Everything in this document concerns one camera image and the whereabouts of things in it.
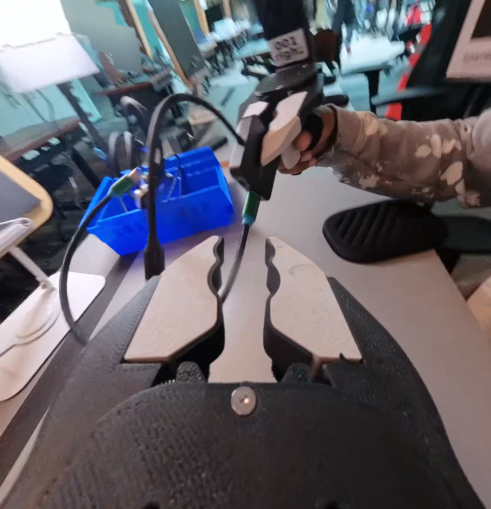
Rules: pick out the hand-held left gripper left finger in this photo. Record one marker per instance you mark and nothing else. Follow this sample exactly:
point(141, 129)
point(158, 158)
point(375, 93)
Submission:
point(177, 306)

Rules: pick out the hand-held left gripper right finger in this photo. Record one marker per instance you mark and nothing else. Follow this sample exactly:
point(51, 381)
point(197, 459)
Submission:
point(309, 314)

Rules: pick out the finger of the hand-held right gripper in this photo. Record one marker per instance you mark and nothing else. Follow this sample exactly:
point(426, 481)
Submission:
point(251, 117)
point(283, 127)

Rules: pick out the black adapter box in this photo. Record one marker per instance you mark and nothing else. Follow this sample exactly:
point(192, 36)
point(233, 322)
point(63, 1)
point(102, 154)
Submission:
point(255, 171)

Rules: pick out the blue plastic bin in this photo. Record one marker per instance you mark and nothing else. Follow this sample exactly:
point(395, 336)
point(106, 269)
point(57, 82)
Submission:
point(197, 210)

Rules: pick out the person's right forearm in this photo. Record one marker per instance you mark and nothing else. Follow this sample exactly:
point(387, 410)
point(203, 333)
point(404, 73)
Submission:
point(408, 159)

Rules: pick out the person's right hand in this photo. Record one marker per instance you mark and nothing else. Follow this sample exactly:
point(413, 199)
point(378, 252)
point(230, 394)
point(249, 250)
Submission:
point(329, 127)

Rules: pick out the white tablet stand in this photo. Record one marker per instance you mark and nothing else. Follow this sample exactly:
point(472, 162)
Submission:
point(82, 286)

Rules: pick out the black chair armrest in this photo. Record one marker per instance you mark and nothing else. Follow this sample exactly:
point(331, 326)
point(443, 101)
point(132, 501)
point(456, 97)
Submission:
point(384, 230)

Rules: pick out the white printed sign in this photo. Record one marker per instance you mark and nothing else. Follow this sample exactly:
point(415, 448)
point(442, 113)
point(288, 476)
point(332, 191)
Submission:
point(472, 55)

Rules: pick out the white background table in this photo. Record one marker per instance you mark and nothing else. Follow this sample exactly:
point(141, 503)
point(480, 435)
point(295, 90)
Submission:
point(42, 63)

